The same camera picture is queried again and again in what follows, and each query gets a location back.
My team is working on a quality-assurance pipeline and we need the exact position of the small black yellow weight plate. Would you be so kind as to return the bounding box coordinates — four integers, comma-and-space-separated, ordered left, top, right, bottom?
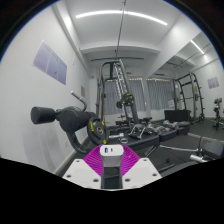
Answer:
120, 92, 136, 107

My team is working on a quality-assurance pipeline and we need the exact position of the black box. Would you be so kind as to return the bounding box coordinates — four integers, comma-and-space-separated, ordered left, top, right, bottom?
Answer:
163, 109, 192, 125

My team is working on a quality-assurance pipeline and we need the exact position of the short ceiling light strip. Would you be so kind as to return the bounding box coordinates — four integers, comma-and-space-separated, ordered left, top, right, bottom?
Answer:
189, 39, 205, 55

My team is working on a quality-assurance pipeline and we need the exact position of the long ceiling light strip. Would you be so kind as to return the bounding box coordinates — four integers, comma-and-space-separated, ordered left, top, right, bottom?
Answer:
75, 9, 169, 27

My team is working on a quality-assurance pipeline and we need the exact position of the small pale wall poster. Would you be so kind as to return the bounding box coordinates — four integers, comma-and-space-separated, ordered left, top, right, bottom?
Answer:
207, 77, 220, 90

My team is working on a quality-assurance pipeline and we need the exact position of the narrow grey window curtain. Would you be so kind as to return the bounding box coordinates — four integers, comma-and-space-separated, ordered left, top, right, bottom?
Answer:
146, 78, 178, 111

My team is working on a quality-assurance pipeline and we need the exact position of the large pale wall poster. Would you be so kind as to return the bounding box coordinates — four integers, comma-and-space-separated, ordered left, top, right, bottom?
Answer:
32, 39, 68, 86

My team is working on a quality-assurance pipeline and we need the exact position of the black squat rack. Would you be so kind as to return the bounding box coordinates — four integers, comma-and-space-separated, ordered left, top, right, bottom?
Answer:
173, 71, 205, 125

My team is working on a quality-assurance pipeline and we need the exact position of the black weight bench with rollers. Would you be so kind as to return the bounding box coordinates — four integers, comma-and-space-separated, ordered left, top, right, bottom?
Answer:
30, 90, 193, 158

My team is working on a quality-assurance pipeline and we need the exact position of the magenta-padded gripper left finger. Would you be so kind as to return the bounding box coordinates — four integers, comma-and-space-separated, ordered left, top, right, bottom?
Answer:
62, 145, 113, 190

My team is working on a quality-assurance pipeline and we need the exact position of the dumbbell stand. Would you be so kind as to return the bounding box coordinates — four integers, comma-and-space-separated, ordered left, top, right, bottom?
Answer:
211, 97, 224, 131

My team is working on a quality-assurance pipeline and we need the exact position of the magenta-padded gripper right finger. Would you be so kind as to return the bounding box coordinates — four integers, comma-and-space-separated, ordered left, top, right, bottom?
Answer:
111, 144, 163, 190

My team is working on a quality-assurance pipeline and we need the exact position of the black padded seat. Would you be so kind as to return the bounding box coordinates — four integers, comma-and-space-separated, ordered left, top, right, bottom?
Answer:
203, 139, 224, 160

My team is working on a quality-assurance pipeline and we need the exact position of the black power rack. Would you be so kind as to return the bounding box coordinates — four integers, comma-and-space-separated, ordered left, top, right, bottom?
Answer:
95, 59, 141, 126

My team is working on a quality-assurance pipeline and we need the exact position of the black hanging cable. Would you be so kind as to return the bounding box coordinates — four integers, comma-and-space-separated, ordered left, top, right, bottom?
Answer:
114, 0, 128, 61

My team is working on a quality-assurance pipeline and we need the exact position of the silver barbell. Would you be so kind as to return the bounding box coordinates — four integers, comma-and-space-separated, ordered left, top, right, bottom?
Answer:
159, 143, 206, 164

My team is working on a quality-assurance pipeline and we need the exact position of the group of grey dumbbells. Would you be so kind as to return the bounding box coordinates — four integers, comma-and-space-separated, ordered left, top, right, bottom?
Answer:
114, 120, 191, 140

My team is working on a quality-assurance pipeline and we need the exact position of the small white charger block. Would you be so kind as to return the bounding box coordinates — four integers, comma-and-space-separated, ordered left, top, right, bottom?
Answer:
99, 144, 125, 178

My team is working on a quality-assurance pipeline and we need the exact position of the wide grey window curtain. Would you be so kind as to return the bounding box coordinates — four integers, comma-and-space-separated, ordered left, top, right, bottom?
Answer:
103, 78, 146, 116

